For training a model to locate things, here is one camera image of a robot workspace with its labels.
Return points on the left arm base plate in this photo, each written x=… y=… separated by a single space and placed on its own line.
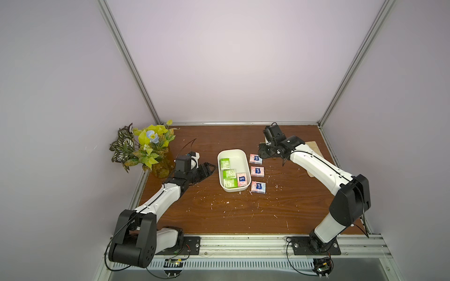
x=189 y=246

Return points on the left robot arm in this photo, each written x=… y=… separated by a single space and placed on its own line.
x=136 y=239

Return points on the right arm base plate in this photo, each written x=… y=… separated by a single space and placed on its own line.
x=306 y=245

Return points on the pink tissue pack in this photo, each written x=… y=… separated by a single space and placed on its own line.
x=242 y=179
x=257 y=171
x=258 y=187
x=255 y=159

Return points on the green tissue pack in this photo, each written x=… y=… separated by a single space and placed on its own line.
x=230 y=183
x=225 y=163
x=229 y=174

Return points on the aluminium front rail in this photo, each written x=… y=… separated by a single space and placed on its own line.
x=281 y=245

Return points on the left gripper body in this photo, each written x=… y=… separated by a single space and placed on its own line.
x=191 y=176

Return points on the left circuit board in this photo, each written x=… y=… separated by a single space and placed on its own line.
x=173 y=267

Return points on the right circuit board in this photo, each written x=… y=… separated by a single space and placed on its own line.
x=323 y=266

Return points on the white storage box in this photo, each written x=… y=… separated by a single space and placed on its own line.
x=238 y=161

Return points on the circuit board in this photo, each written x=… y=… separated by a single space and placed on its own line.
x=323 y=266
x=173 y=267

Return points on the artificial plant in vase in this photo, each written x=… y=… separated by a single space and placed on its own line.
x=147 y=147

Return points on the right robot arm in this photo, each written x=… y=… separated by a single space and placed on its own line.
x=351 y=193

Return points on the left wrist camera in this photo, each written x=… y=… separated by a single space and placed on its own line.
x=194 y=159

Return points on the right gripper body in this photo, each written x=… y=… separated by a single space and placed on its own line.
x=269 y=150

